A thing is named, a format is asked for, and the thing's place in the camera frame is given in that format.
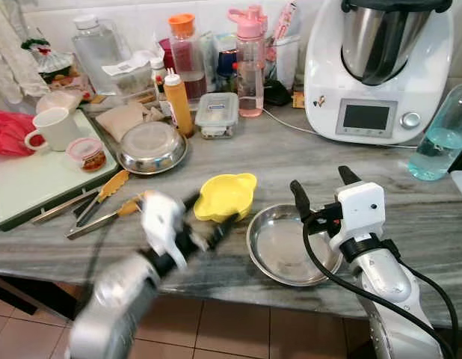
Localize yellow plastic bowl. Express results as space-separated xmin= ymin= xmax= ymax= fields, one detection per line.
xmin=194 ymin=173 xmax=258 ymax=224

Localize shallow steel plate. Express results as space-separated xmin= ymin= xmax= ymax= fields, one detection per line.
xmin=246 ymin=203 xmax=345 ymax=288

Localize lidded steel bowl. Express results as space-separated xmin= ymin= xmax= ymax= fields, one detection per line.
xmin=116 ymin=120 xmax=189 ymax=177

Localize orange-tipped steel tongs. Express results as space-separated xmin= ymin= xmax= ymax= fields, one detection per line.
xmin=65 ymin=193 xmax=148 ymax=242
xmin=32 ymin=169 xmax=132 ymax=228

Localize clear clip-lid food box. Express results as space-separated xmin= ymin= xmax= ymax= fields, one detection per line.
xmin=194 ymin=91 xmax=240 ymax=141

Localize blue-capped clear water bottle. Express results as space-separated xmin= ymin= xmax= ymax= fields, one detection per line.
xmin=407 ymin=82 xmax=462 ymax=182

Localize orange squeeze sauce bottle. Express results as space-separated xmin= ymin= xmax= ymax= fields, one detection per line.
xmin=163 ymin=68 xmax=196 ymax=138

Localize white kitchen cooking machine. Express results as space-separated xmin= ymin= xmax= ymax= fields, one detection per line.
xmin=304 ymin=0 xmax=455 ymax=146

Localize small black object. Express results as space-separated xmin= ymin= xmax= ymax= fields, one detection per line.
xmin=262 ymin=78 xmax=294 ymax=108

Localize brown paper bag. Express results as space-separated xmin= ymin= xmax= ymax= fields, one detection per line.
xmin=94 ymin=100 xmax=155 ymax=142

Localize small pink-lidded plastic tub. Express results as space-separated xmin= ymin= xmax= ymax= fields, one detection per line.
xmin=66 ymin=136 xmax=108 ymax=174

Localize small white-capped bottle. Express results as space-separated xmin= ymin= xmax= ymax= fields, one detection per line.
xmin=150 ymin=58 xmax=169 ymax=102

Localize pink-capped clear water bottle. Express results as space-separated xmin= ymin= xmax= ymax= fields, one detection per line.
xmin=227 ymin=4 xmax=268 ymax=119

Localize orange-capped clear bottle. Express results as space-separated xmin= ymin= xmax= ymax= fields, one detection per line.
xmin=167 ymin=13 xmax=209 ymax=102

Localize clear labelled plastic container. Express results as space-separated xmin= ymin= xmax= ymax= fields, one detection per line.
xmin=102 ymin=50 xmax=161 ymax=97

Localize white ceramic mug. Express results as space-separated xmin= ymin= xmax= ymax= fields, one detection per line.
xmin=23 ymin=106 xmax=83 ymax=153

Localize red and white packet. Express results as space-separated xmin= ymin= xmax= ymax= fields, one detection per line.
xmin=271 ymin=1 xmax=301 ymax=90

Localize white green-edged tray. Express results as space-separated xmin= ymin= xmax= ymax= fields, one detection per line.
xmin=0 ymin=108 xmax=121 ymax=232

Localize pale pink bowl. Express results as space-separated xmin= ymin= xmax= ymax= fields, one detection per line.
xmin=36 ymin=89 xmax=87 ymax=114

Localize clear plastic pitcher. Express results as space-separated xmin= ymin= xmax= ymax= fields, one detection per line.
xmin=71 ymin=14 xmax=132 ymax=95

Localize red plastic bag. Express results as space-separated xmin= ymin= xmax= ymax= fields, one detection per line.
xmin=0 ymin=108 xmax=39 ymax=157

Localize white lace cloth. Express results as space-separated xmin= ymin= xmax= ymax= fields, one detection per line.
xmin=0 ymin=0 xmax=51 ymax=107

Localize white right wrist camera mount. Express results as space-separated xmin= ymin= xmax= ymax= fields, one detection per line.
xmin=330 ymin=181 xmax=387 ymax=252

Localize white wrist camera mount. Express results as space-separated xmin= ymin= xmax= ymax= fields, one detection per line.
xmin=140 ymin=190 xmax=189 ymax=260
xmin=330 ymin=181 xmax=387 ymax=252

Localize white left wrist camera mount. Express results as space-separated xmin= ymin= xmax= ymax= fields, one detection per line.
xmin=140 ymin=190 xmax=189 ymax=260

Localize thin grey power cable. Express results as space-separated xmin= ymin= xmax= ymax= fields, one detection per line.
xmin=262 ymin=108 xmax=420 ymax=149

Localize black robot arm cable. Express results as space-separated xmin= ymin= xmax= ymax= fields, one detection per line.
xmin=300 ymin=212 xmax=454 ymax=359
xmin=379 ymin=238 xmax=462 ymax=354

